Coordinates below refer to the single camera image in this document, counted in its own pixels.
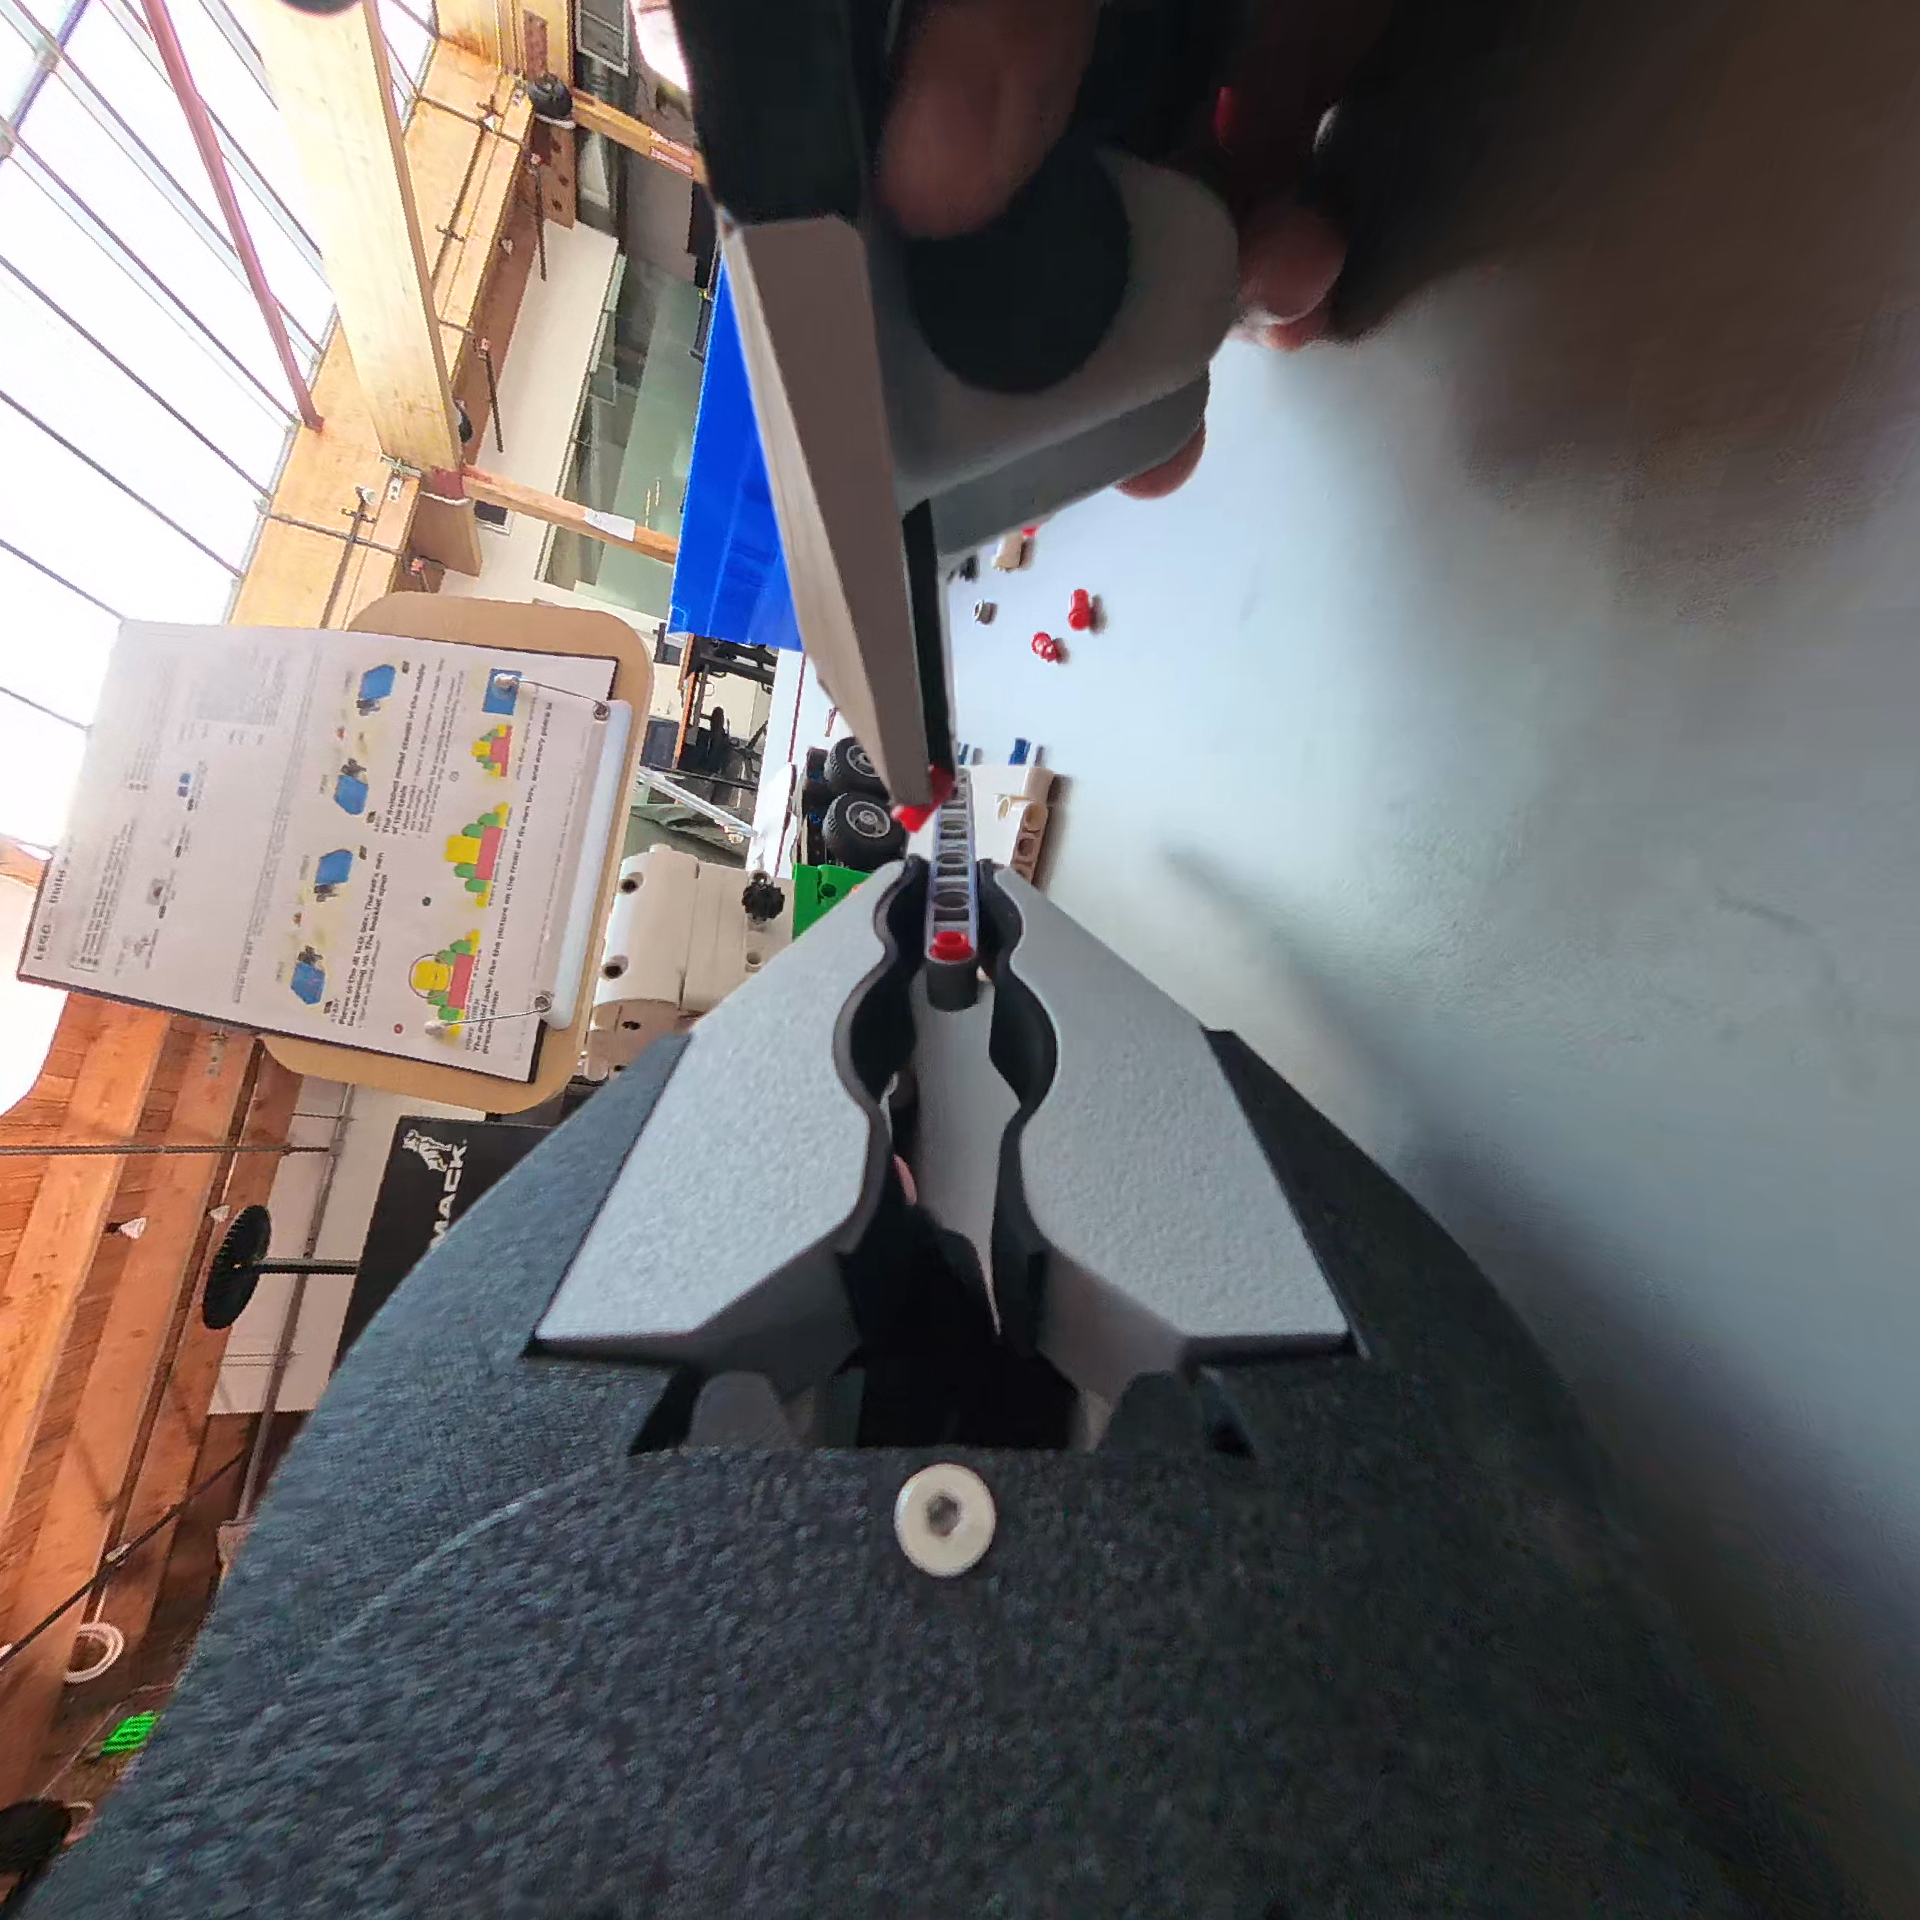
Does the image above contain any blue plastic bin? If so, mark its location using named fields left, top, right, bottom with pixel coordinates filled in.
left=667, top=262, right=804, bottom=653

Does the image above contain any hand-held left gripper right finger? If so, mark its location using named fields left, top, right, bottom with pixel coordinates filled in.
left=978, top=864, right=1355, bottom=1404

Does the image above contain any printed instruction sheet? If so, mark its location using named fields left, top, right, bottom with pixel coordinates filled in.
left=19, top=619, right=620, bottom=1086

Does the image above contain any person's right hand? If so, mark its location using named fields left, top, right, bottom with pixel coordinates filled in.
left=879, top=0, right=1360, bottom=504

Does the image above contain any black gear on rod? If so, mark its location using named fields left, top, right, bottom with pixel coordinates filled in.
left=202, top=1204, right=362, bottom=1334

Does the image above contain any wooden clipboard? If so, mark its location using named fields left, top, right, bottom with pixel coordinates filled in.
left=263, top=592, right=654, bottom=1116

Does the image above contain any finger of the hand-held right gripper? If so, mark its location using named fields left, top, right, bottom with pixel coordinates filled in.
left=719, top=208, right=966, bottom=799

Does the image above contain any white lego panel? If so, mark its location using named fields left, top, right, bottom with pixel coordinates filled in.
left=961, top=762, right=1062, bottom=886

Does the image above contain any long grey lego beam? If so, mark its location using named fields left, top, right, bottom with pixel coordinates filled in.
left=919, top=767, right=995, bottom=1011

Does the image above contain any person's right forearm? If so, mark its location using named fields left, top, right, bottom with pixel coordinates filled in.
left=1305, top=0, right=1920, bottom=362

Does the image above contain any white green lego truck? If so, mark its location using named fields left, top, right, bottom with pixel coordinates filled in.
left=586, top=732, right=914, bottom=1080

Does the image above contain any black cardboard box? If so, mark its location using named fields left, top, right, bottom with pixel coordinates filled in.
left=336, top=1112, right=558, bottom=1352

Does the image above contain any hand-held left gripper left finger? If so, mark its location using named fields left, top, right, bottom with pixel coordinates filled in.
left=535, top=861, right=924, bottom=1450

